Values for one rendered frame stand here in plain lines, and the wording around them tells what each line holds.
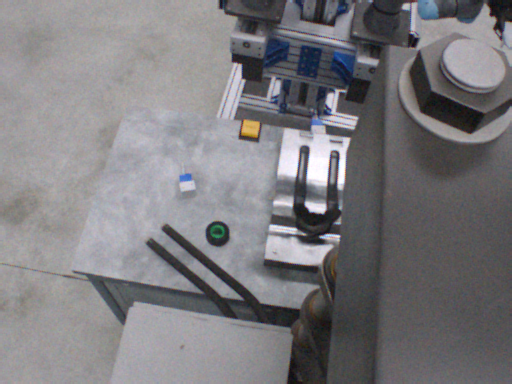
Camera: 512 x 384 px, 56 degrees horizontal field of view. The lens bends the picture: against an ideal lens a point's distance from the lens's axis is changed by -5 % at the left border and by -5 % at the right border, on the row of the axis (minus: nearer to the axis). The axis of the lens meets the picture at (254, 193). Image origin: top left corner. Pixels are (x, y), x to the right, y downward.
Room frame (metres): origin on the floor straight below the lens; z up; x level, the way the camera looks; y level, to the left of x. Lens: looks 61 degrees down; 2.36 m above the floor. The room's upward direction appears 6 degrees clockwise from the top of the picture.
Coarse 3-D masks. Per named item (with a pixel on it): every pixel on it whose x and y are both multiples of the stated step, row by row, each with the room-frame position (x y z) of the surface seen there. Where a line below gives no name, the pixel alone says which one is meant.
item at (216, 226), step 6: (216, 222) 0.73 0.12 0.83; (222, 222) 0.73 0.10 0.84; (210, 228) 0.70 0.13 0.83; (216, 228) 0.71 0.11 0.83; (222, 228) 0.71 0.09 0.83; (228, 228) 0.71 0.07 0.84; (210, 234) 0.68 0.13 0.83; (222, 234) 0.69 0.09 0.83; (228, 234) 0.69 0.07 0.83; (210, 240) 0.66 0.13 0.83; (216, 240) 0.66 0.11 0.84; (222, 240) 0.66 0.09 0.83; (228, 240) 0.68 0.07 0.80; (216, 246) 0.65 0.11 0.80
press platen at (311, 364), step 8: (296, 320) 0.37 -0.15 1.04; (296, 328) 0.34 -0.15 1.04; (296, 336) 0.32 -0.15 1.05; (296, 344) 0.30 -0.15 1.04; (296, 352) 0.28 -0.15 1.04; (304, 352) 0.28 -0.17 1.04; (312, 352) 0.28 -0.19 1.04; (296, 360) 0.26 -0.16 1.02; (304, 360) 0.26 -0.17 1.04; (312, 360) 0.26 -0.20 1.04; (304, 368) 0.24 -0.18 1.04; (312, 368) 0.24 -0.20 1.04; (320, 368) 0.24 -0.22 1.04; (304, 376) 0.22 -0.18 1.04; (312, 376) 0.22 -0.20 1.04; (320, 376) 0.22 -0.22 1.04
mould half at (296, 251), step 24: (288, 144) 1.03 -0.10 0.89; (312, 144) 1.04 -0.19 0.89; (288, 168) 0.94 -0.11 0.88; (312, 168) 0.95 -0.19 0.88; (288, 192) 0.82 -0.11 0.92; (312, 192) 0.84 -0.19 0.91; (288, 216) 0.73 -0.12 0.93; (288, 240) 0.68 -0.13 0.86; (312, 240) 0.69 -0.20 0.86; (336, 240) 0.69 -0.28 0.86; (264, 264) 0.61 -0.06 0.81; (288, 264) 0.60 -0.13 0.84; (312, 264) 0.60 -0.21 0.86
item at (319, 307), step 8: (336, 264) 0.33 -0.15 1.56; (336, 272) 0.32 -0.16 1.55; (320, 296) 0.32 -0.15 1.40; (320, 304) 0.31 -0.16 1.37; (320, 312) 0.30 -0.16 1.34; (328, 312) 0.30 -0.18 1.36; (328, 320) 0.30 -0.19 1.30; (304, 336) 0.31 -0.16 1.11; (304, 344) 0.30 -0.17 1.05; (296, 368) 0.28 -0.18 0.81
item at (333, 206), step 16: (304, 160) 0.98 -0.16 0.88; (336, 160) 0.99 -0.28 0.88; (304, 176) 0.91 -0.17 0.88; (336, 176) 0.93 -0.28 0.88; (304, 192) 0.83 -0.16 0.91; (336, 192) 0.86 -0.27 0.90; (304, 208) 0.76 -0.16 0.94; (336, 208) 0.78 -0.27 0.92; (304, 224) 0.73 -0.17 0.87; (320, 224) 0.74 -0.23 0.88
